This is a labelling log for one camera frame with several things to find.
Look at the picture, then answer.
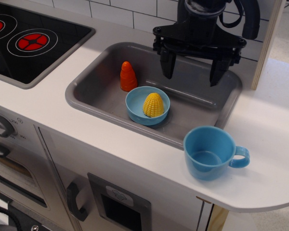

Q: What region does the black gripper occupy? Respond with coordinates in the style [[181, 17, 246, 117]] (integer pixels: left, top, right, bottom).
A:
[[153, 0, 247, 87]]

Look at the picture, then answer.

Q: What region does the yellow toy corn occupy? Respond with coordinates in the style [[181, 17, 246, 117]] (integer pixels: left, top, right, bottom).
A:
[[143, 92, 164, 117]]

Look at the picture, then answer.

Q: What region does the blue plastic bowl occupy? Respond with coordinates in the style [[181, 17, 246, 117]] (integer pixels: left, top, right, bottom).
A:
[[125, 86, 170, 126]]

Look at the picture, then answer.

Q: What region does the grey toy sink basin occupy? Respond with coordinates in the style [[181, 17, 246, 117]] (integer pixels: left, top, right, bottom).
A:
[[65, 42, 242, 149]]

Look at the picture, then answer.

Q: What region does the dark grey toy faucet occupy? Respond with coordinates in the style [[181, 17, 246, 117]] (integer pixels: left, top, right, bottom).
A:
[[218, 0, 261, 40]]

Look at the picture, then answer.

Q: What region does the orange toy carrot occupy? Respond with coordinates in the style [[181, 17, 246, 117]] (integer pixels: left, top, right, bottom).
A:
[[120, 61, 138, 92]]

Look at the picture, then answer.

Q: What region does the blue plastic cup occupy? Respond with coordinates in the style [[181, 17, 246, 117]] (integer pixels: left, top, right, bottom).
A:
[[183, 126, 250, 180]]

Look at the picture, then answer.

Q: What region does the grey dispenser panel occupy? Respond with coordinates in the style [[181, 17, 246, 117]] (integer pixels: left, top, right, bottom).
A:
[[87, 173, 152, 231]]

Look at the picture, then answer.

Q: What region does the black toy stovetop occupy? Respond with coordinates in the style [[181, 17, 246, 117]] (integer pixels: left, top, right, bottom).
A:
[[0, 2, 95, 89]]

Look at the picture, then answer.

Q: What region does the grey oven knob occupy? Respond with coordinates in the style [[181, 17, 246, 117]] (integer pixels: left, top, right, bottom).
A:
[[0, 115, 17, 138]]

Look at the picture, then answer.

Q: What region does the wooden side post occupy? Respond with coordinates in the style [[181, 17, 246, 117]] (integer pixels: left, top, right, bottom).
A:
[[251, 0, 286, 90]]

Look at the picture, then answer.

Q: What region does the dark grey cabinet handle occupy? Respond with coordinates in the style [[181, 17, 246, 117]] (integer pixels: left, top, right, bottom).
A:
[[66, 182, 88, 221]]

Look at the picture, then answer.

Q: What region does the black cable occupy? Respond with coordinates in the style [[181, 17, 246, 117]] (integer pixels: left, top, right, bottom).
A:
[[0, 206, 25, 231]]

